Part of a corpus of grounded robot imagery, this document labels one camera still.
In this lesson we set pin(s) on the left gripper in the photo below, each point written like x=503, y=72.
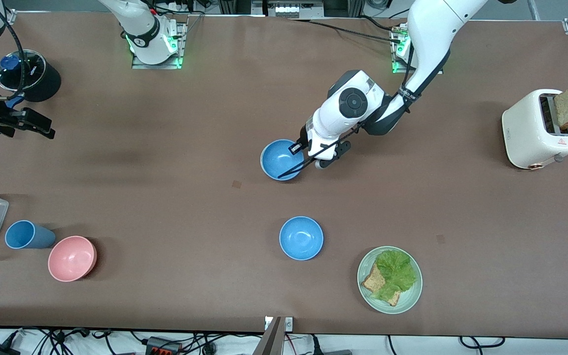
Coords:
x=305, y=134

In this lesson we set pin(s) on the blue bowl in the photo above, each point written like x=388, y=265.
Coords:
x=301, y=238
x=276, y=158

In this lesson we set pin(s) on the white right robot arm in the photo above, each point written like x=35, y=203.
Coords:
x=146, y=34

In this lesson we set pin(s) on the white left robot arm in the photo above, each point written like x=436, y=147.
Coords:
x=432, y=29

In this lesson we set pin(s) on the pink bowl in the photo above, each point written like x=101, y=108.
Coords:
x=72, y=259

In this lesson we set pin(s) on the glass lid blue knob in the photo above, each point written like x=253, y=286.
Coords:
x=35, y=69

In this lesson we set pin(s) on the blue cup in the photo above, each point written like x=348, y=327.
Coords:
x=27, y=235

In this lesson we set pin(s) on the brown toast slice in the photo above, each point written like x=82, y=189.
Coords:
x=373, y=282

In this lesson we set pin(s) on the grey power strip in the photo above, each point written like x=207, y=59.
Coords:
x=289, y=9

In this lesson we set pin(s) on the green lettuce leaf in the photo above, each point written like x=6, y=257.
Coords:
x=396, y=271

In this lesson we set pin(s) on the green plate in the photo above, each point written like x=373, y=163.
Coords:
x=409, y=298

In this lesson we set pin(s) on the dark metal bar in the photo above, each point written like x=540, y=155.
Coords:
x=270, y=340

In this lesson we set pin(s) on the black power adapter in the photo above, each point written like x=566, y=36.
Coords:
x=0, y=350

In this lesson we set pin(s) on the red black power connector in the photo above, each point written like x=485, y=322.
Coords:
x=163, y=346

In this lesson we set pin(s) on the white toaster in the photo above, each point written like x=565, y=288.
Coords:
x=528, y=133

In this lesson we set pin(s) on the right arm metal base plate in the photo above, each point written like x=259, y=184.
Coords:
x=156, y=65

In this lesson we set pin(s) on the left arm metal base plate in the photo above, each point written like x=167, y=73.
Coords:
x=434, y=72

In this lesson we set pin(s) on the metal table edge bracket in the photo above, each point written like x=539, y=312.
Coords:
x=289, y=324

